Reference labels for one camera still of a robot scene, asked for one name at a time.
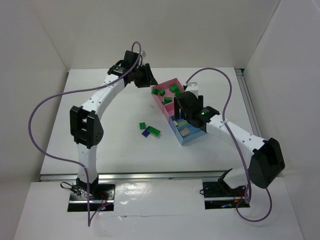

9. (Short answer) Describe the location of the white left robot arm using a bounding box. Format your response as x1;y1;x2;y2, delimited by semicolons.
69;50;157;194

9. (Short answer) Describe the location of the green small lego brick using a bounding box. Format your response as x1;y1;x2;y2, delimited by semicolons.
159;89;166;96

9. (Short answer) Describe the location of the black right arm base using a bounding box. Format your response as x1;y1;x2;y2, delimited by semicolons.
199;169;246;199

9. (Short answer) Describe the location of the green rounded lego brick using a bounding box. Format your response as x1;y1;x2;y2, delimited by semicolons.
174;88;181;96

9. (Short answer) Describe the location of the aluminium side rail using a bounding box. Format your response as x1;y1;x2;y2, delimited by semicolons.
234;68;262;137

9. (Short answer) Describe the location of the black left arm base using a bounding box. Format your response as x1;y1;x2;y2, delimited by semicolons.
60;181;116;204

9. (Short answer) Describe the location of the green square lego brick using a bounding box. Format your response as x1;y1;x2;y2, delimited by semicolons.
139;122;147;130
151;88;160;96

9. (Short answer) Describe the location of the pink two-compartment tray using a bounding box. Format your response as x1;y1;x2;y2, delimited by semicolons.
151;78;184;121

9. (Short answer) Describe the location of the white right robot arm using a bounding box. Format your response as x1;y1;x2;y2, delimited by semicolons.
151;78;285;189

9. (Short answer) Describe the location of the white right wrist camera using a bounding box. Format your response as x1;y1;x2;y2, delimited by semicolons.
185;82;199;95

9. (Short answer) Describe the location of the lime green lego brick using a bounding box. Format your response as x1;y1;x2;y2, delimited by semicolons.
173;120;187;127

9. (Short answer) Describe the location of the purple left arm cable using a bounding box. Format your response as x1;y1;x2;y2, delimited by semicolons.
27;41;142;227

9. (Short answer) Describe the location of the green upside-down lego brick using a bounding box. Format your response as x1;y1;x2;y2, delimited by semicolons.
162;96;174;105

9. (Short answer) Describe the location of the blue two-compartment tray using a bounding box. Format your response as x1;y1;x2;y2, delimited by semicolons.
168;115;206;146

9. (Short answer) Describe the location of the green curved lego brick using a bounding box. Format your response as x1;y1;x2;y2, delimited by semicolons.
169;84;179;92

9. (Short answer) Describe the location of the beige lego brick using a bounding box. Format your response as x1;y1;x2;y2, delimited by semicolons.
179;127;190;136

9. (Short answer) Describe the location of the dark blue lego brick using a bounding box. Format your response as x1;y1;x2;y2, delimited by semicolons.
141;127;150;138

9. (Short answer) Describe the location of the aluminium front rail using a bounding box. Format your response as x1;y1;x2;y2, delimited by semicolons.
39;170;225;182

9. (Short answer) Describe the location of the green long lego brick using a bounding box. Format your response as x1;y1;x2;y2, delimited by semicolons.
147;126;161;137

